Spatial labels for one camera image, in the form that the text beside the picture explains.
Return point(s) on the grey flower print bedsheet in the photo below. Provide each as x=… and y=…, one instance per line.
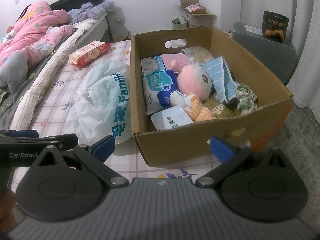
x=15, y=105

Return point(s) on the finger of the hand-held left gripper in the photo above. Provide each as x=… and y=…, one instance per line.
x=65, y=141
x=30, y=133

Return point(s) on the small open cardboard box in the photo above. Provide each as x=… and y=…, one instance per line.
x=200, y=21

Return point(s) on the pink plush toy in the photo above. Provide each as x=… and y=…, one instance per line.
x=192, y=82

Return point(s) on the dark blue wipes packet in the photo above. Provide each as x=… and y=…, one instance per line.
x=160, y=90

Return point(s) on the white plastic bag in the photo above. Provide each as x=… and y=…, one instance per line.
x=100, y=100

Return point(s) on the white plastic tub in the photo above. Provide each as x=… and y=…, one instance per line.
x=172, y=118

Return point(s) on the dark paper bag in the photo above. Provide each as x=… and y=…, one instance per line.
x=275, y=27

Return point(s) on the blue tissue box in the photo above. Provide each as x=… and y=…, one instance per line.
x=152, y=66

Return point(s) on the pink patterned quilt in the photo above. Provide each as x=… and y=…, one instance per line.
x=37, y=32

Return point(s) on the plaid printed bedsheet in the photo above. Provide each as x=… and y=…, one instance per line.
x=62, y=80

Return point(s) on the large cardboard box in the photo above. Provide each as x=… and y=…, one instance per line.
x=175, y=147

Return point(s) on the pink packets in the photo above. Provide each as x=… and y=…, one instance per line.
x=195, y=7

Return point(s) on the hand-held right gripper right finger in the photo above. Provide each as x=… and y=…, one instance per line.
x=221, y=148

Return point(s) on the wall socket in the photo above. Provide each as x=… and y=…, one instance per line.
x=120, y=19

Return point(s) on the olive tissue pack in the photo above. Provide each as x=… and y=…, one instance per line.
x=220, y=110

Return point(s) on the white curtain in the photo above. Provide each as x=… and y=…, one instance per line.
x=307, y=55

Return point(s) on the pink cloth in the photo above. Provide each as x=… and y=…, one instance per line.
x=180, y=61

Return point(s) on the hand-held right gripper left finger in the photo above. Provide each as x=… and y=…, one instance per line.
x=103, y=145

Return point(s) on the white fringed blanket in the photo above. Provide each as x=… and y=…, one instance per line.
x=37, y=87

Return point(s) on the purple clothes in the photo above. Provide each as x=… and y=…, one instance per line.
x=92, y=11

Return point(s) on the green white knitted sock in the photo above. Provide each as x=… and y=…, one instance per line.
x=246, y=97

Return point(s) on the grey pillow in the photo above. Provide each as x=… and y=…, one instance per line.
x=12, y=72

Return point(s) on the red wet wipes pack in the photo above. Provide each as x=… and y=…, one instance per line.
x=90, y=53

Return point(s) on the green box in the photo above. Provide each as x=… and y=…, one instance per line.
x=178, y=25

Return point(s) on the blue checkered towel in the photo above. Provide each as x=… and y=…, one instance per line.
x=220, y=77

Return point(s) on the clear plastic bag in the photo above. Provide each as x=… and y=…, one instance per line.
x=200, y=53

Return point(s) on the person's left hand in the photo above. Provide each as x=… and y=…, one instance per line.
x=6, y=205

